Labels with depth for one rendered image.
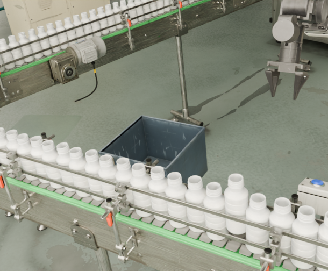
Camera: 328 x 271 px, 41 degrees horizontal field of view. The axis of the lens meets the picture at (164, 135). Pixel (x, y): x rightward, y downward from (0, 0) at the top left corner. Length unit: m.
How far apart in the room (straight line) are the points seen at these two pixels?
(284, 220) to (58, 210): 0.77
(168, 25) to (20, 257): 1.82
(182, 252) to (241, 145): 2.20
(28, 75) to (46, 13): 2.61
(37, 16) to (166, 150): 3.47
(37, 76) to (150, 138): 0.97
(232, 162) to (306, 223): 2.19
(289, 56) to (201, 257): 0.60
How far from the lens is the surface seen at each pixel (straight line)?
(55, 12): 5.28
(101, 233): 1.45
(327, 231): 1.07
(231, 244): 1.21
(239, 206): 1.11
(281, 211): 1.08
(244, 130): 3.59
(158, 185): 1.21
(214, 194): 1.12
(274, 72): 1.29
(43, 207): 1.59
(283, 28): 1.20
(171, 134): 1.90
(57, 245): 2.82
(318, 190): 1.20
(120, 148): 1.85
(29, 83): 2.69
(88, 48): 2.65
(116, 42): 2.95
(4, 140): 1.61
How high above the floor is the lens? 1.87
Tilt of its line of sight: 31 degrees down
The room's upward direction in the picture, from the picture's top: 8 degrees counter-clockwise
